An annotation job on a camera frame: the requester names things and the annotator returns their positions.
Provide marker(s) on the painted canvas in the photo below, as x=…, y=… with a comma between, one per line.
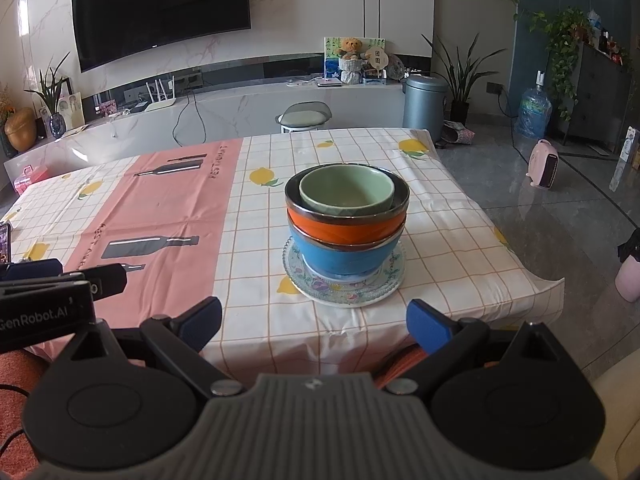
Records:
x=330, y=57

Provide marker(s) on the blue water bottle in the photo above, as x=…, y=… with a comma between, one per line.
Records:
x=532, y=112

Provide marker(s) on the dried flowers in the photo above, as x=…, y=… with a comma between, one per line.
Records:
x=5, y=102

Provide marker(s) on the pothos plant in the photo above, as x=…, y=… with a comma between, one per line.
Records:
x=562, y=35

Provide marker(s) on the framed drawing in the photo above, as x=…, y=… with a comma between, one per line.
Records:
x=70, y=109

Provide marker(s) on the green ceramic bowl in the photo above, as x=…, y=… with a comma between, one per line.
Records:
x=345, y=195

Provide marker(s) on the flat white device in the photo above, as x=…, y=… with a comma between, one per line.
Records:
x=330, y=82

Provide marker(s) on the plant in blue vase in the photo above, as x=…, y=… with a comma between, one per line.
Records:
x=56, y=122

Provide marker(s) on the grey trash can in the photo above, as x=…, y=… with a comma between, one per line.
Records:
x=424, y=107

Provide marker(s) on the wall socket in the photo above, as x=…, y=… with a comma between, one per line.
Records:
x=495, y=89

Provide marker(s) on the orange steel bowl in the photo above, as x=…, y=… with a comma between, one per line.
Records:
x=345, y=232

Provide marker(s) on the pink container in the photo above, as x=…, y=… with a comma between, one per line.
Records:
x=627, y=280

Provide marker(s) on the white router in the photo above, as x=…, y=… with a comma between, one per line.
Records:
x=161, y=102

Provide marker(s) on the small pink picture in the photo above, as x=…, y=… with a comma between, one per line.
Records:
x=107, y=107

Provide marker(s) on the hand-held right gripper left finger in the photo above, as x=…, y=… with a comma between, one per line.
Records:
x=202, y=322

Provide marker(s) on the brown round vase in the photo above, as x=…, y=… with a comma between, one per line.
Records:
x=20, y=130

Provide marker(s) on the long-leaf potted plant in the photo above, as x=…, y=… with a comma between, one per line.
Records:
x=457, y=80

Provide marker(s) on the tall white product box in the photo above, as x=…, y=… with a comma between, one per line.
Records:
x=622, y=160

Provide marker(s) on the round paper fan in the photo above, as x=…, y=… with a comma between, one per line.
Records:
x=377, y=57

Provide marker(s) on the white marble television console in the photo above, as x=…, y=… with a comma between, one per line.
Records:
x=235, y=115

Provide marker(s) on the checked pink tablecloth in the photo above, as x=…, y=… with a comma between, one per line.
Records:
x=175, y=200

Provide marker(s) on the teddy bear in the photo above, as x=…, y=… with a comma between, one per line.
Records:
x=351, y=47

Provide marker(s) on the black television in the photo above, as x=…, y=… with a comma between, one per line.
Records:
x=160, y=10

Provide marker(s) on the blue steel bowl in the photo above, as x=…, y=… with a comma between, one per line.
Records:
x=340, y=260

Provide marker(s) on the clear glass plate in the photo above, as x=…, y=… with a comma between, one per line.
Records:
x=294, y=272

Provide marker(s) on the dark grey cabinet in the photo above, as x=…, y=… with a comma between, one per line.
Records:
x=600, y=95

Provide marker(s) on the white stool with green seat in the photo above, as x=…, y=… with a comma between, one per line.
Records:
x=302, y=119

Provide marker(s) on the decorative patterned plate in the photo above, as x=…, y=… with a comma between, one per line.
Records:
x=396, y=66

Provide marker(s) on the orange cloth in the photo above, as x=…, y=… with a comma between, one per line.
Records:
x=25, y=375

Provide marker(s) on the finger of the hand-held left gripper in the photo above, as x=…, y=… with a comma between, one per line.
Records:
x=30, y=269
x=107, y=280

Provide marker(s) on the pink heater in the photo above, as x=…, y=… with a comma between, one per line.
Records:
x=544, y=162

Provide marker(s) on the white fruit-print plate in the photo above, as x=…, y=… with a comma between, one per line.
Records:
x=350, y=302

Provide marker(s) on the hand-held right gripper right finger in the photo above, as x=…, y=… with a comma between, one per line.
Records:
x=425, y=327

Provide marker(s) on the pink carry case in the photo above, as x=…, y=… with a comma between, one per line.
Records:
x=31, y=180

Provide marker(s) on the smartphone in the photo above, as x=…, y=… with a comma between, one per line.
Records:
x=4, y=242

